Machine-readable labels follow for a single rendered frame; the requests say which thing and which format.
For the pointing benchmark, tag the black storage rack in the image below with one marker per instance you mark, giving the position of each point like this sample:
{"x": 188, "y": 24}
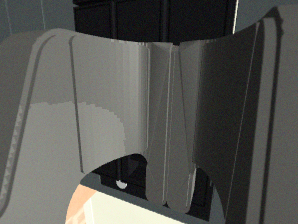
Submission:
{"x": 172, "y": 21}

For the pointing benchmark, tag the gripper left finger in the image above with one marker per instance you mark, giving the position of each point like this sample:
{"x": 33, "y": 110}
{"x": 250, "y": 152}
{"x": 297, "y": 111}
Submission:
{"x": 72, "y": 102}

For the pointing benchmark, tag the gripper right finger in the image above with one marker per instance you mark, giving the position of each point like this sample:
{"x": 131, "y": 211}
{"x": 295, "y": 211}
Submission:
{"x": 235, "y": 115}

